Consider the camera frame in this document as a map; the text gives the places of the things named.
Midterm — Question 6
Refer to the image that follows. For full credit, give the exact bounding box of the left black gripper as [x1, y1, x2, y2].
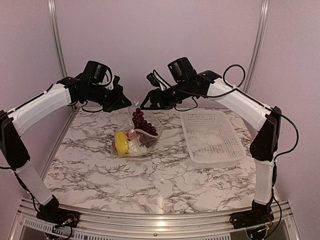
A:
[82, 82, 131, 112]

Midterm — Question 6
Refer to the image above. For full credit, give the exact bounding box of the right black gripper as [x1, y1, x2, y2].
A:
[139, 79, 196, 110]

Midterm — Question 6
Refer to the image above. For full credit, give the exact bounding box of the clear zip top bag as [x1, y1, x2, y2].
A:
[110, 99, 163, 158]

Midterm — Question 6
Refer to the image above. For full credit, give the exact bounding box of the yellow lemon toy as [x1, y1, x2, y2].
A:
[114, 131, 129, 155]

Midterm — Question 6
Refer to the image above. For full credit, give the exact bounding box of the purple grape bunch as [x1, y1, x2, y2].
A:
[132, 108, 158, 148]

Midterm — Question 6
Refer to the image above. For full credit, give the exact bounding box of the white cauliflower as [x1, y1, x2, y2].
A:
[128, 137, 149, 157]

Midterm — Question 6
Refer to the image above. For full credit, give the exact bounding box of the white plastic basket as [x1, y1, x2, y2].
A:
[180, 110, 247, 169]

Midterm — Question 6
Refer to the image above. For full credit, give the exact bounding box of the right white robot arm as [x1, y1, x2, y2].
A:
[140, 70, 281, 229]

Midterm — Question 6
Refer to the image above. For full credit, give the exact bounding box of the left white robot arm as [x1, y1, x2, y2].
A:
[0, 76, 132, 223]

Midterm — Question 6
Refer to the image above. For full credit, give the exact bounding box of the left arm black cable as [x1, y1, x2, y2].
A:
[79, 99, 105, 113]

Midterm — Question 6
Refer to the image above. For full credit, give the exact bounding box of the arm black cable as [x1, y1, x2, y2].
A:
[79, 99, 105, 113]
[172, 64, 300, 157]

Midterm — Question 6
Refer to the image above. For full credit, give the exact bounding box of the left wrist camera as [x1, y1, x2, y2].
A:
[83, 60, 120, 90]

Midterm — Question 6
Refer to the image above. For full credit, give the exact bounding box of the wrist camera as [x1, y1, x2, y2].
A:
[83, 60, 120, 90]
[146, 56, 198, 90]

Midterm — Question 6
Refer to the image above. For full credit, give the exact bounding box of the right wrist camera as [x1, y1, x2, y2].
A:
[146, 56, 198, 90]

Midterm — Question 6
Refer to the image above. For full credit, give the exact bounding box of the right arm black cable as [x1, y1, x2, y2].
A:
[172, 64, 300, 157]

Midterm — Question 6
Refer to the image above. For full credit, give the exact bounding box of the left aluminium frame post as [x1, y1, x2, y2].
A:
[47, 0, 68, 77]

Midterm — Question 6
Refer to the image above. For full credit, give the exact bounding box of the aluminium frame post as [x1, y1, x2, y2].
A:
[47, 0, 68, 77]
[243, 0, 270, 93]

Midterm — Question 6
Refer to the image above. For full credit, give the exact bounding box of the right aluminium frame post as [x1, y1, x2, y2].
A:
[243, 0, 270, 93]

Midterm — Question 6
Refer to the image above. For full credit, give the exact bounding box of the front aluminium rail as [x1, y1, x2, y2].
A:
[7, 204, 302, 240]

